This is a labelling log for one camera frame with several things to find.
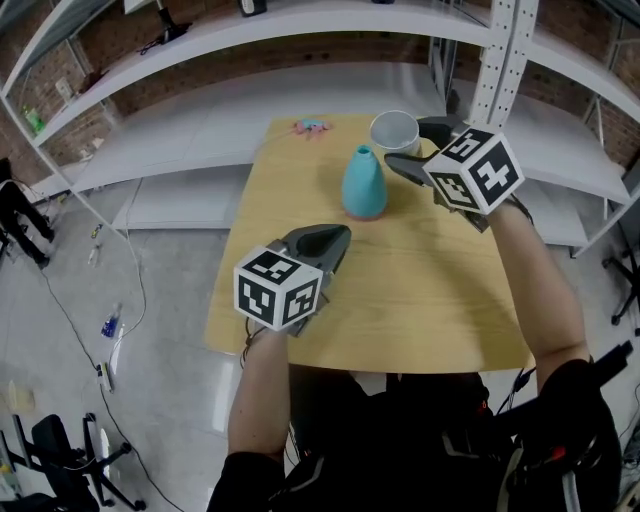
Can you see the white power strip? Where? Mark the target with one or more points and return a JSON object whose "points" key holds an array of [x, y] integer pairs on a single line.
{"points": [[105, 376]]}

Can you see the person's left forearm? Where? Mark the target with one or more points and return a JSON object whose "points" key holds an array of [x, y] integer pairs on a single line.
{"points": [[257, 395]]}

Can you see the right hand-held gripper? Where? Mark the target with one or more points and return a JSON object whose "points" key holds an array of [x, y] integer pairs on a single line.
{"points": [[475, 172]]}

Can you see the white wall socket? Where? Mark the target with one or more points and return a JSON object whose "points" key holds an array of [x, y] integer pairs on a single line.
{"points": [[64, 88]]}

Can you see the clear plastic bottle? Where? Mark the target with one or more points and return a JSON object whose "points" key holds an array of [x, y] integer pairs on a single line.
{"points": [[95, 250]]}

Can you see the white metal shelving unit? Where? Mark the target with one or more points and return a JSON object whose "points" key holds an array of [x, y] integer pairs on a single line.
{"points": [[310, 40]]}

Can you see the white cup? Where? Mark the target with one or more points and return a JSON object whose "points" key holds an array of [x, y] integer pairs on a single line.
{"points": [[395, 131]]}

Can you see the green bottle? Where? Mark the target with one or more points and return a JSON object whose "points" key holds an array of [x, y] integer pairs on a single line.
{"points": [[33, 120]]}

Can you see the black office chair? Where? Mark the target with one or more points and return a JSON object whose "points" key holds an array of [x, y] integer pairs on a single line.
{"points": [[65, 457]]}

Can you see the blue label water bottle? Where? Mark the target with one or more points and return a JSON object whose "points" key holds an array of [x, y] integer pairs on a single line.
{"points": [[111, 320]]}

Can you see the person's right forearm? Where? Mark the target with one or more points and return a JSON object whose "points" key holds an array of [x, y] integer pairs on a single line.
{"points": [[542, 290]]}

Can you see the person's black clothing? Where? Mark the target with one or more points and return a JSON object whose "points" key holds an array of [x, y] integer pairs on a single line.
{"points": [[425, 445]]}

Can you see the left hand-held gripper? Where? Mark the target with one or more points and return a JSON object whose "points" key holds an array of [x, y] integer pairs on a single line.
{"points": [[277, 295]]}

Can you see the pink and blue toy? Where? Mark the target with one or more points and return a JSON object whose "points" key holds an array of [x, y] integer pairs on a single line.
{"points": [[311, 126]]}

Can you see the black chair base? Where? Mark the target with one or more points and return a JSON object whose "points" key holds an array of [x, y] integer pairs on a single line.
{"points": [[625, 285]]}

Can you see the teal cone-shaped container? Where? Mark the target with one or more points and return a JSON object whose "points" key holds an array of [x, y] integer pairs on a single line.
{"points": [[364, 185]]}

